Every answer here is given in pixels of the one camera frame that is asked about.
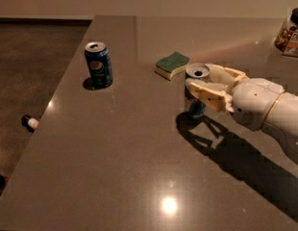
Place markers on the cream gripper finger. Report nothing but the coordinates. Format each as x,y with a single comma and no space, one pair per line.
212,95
227,77

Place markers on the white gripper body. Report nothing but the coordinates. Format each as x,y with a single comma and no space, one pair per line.
256,100

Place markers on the silver blue redbull can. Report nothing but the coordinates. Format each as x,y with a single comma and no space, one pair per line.
199,74

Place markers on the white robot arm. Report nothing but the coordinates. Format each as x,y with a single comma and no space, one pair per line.
281,123

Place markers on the blue pepsi can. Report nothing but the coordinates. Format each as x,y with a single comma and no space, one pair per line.
99,64

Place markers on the green yellow sponge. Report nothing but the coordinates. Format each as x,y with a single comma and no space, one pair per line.
171,65

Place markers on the glass jar of nuts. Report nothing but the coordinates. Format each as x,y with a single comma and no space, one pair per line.
287,39

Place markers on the small black white bottle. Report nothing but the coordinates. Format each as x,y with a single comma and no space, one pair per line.
29,122

